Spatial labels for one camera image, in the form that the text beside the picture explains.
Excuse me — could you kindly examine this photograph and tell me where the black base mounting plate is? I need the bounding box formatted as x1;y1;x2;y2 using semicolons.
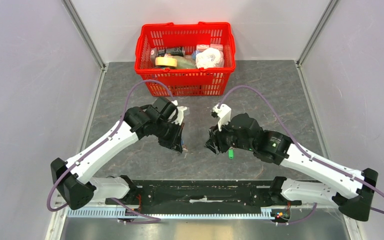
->
119;179;289;215

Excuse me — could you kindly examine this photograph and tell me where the pink box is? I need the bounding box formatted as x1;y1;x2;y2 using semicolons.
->
209;43;224;52

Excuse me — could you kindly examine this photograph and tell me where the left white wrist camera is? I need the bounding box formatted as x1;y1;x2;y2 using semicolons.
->
169;100;190;125

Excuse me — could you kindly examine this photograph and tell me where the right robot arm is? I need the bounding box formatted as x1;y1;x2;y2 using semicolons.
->
205;111;379;222

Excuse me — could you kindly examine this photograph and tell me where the yellow masking tape roll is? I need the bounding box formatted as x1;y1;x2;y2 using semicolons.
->
154;56;178;69

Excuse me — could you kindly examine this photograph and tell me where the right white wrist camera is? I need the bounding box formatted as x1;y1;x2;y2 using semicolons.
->
211;103;232;132

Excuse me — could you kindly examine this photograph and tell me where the black can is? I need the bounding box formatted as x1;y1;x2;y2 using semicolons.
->
157;46;186;57

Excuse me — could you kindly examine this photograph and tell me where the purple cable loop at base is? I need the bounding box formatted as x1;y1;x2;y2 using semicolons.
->
110;198;163;225

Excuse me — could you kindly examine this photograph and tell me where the white crumpled plastic bag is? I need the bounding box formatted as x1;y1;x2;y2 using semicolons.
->
195;47;225;69

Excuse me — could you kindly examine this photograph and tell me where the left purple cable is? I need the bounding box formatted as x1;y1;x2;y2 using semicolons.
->
46;79;176;213

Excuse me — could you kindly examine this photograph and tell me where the red plastic shopping basket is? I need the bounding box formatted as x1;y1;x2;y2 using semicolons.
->
134;21;236;96

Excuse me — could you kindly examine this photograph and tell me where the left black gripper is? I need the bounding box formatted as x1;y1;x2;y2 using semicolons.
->
153;119;185;154

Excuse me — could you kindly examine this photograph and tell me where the key with green tag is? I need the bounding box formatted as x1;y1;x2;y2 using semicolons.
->
227;149;235;160

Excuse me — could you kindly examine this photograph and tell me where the white slotted cable duct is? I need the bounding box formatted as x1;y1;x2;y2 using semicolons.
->
67;206;285;221

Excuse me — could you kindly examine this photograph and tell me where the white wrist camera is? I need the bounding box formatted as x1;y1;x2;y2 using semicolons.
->
169;100;190;125
211;103;232;132

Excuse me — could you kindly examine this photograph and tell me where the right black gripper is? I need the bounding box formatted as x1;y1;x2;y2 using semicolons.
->
202;116;255;155

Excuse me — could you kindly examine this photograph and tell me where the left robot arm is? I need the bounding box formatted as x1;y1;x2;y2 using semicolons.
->
50;97;188;210

